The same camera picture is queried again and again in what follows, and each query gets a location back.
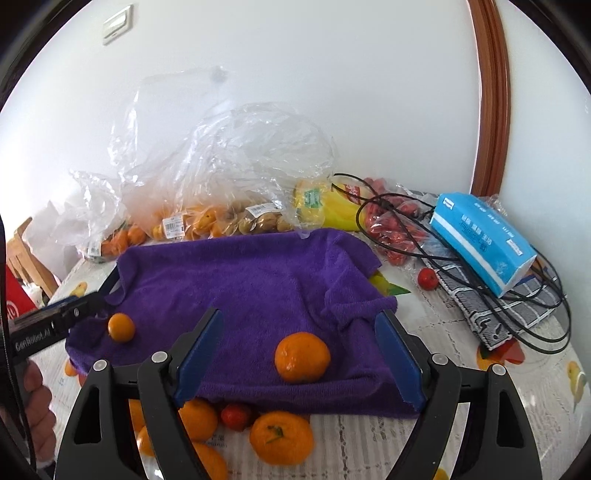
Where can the clear bag of kumquats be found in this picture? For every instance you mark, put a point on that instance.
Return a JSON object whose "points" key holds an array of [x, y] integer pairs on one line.
{"points": [[184, 221]]}

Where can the blue tissue pack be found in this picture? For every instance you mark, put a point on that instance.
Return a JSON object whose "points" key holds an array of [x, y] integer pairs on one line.
{"points": [[480, 240]]}

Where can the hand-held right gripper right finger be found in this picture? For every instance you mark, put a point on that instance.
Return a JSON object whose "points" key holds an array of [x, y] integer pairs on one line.
{"points": [[399, 360]]}

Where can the small orange mandarin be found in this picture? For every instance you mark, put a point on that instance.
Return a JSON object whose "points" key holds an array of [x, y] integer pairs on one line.
{"points": [[121, 327]]}

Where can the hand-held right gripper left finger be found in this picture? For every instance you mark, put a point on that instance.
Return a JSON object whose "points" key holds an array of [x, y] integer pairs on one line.
{"points": [[198, 364]]}

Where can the person's left hand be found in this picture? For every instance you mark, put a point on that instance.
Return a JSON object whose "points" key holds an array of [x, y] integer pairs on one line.
{"points": [[41, 415]]}

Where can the wooden chair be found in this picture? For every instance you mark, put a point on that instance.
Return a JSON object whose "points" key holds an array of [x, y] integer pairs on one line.
{"points": [[27, 258]]}

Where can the purple towel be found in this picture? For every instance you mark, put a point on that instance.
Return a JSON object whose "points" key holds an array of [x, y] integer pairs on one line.
{"points": [[240, 286]]}

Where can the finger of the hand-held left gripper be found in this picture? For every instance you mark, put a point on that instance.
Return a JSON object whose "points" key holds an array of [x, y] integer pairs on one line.
{"points": [[78, 311]]}

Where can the grey checked cloth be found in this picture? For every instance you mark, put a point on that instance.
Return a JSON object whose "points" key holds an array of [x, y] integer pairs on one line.
{"points": [[480, 318]]}

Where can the white wall switch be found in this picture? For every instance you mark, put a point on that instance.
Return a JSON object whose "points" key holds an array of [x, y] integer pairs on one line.
{"points": [[117, 24]]}

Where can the yellow snack bag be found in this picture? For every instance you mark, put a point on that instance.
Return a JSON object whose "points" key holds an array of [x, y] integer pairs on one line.
{"points": [[332, 207]]}

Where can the black tray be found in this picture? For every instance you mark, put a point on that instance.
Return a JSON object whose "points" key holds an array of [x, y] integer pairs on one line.
{"points": [[111, 282]]}

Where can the clear bag of tangerines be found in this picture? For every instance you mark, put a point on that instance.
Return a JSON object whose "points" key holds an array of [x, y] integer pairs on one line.
{"points": [[92, 207]]}

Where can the brown wooden door frame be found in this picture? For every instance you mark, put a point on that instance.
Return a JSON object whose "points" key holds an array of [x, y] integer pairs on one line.
{"points": [[491, 92]]}

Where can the small red tomato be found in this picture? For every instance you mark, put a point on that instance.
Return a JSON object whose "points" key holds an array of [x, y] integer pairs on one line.
{"points": [[428, 278]]}

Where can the clear bag of yellow-green dates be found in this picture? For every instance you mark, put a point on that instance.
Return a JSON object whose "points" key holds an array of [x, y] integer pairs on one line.
{"points": [[258, 221]]}

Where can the red box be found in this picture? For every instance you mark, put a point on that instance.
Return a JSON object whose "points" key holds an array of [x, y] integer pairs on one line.
{"points": [[16, 295]]}

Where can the bag of red tomatoes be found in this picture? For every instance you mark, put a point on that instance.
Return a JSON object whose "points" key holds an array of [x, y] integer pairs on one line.
{"points": [[392, 230]]}

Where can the white plastic bag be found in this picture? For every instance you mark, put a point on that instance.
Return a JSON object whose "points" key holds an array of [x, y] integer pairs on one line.
{"points": [[51, 235]]}

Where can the large orange mandarin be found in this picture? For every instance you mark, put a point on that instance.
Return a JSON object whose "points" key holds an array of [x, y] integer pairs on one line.
{"points": [[281, 438], [302, 357]]}

